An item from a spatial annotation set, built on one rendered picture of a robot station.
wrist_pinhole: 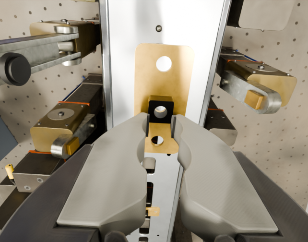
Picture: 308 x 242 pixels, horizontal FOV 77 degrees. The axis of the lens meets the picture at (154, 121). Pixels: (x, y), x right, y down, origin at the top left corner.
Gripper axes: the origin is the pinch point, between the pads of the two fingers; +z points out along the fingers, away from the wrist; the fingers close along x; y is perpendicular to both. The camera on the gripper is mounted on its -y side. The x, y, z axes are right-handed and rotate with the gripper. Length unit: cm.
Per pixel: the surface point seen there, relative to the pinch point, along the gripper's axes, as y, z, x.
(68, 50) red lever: 0.0, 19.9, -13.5
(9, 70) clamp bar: -1.0, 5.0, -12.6
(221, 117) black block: 17.1, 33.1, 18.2
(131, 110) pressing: 13.0, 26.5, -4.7
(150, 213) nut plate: 47, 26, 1
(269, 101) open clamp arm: 4.3, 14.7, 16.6
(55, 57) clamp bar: 0.4, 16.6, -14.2
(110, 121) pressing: 15.9, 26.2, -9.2
